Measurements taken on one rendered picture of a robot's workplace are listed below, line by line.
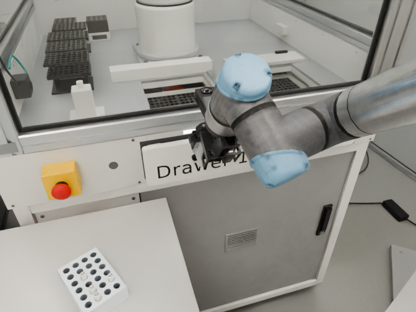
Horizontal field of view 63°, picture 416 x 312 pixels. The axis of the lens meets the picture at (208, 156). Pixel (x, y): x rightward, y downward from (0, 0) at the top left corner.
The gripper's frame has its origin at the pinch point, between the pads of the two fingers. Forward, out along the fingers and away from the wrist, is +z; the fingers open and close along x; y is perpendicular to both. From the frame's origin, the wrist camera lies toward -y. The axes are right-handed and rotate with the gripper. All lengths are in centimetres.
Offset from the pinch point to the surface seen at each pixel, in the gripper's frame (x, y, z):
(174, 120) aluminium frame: -6.1, -7.2, -2.7
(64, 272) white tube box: -34.0, 20.4, 0.6
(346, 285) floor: 68, 49, 77
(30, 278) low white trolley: -41.4, 19.7, 4.8
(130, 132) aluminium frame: -16.4, -6.4, -1.5
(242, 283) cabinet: 16, 35, 61
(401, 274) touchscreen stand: 92, 50, 72
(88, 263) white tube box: -29.1, 19.7, 0.2
